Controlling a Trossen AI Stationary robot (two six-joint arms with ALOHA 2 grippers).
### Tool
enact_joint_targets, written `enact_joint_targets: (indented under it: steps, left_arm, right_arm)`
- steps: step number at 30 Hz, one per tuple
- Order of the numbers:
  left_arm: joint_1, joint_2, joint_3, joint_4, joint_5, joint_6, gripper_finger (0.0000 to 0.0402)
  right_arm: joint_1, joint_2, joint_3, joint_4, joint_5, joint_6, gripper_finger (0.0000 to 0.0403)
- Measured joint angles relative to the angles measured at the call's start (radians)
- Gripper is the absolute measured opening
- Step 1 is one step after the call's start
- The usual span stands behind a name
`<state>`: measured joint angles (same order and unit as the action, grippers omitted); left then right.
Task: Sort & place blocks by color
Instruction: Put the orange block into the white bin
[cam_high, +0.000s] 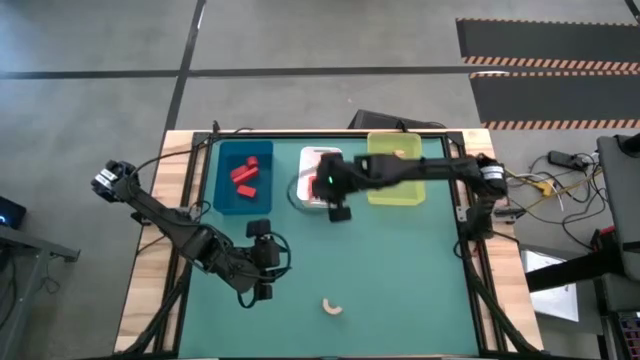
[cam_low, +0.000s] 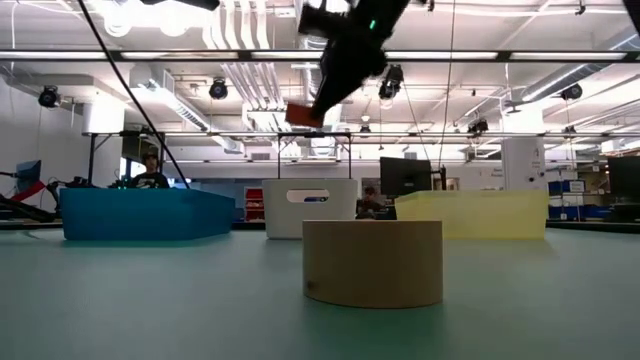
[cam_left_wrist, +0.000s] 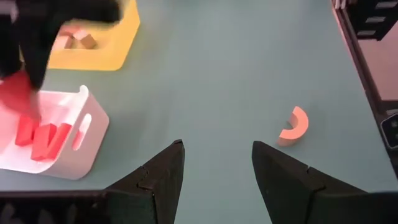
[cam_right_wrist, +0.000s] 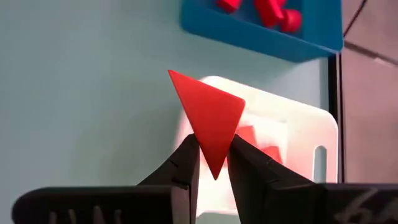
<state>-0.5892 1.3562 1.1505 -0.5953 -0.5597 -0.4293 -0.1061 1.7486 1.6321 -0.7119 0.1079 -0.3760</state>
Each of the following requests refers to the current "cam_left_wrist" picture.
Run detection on yellow plastic bin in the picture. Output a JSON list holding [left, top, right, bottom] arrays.
[[46, 0, 141, 72]]

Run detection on white plastic bin with handle slot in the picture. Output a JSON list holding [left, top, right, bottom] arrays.
[[0, 84, 110, 181]]

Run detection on black vented box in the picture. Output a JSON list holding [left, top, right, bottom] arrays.
[[347, 0, 398, 42]]

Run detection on black table edge rail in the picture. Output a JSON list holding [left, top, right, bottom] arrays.
[[331, 0, 398, 180]]

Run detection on black table-level camera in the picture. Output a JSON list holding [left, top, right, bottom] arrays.
[[379, 112, 398, 151]]

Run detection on red arch block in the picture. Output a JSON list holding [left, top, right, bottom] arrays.
[[276, 105, 310, 147]]

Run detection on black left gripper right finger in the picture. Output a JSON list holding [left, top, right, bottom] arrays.
[[251, 140, 369, 224]]

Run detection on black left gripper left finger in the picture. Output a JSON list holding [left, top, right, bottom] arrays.
[[104, 139, 186, 224]]

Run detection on red rectangular block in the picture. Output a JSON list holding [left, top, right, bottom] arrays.
[[0, 70, 41, 121], [14, 114, 40, 147]]

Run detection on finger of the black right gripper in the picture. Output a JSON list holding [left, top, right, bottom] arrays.
[[0, 17, 23, 79], [19, 27, 63, 91]]

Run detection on natural wooden half-round block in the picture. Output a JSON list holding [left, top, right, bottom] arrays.
[[73, 29, 98, 50]]

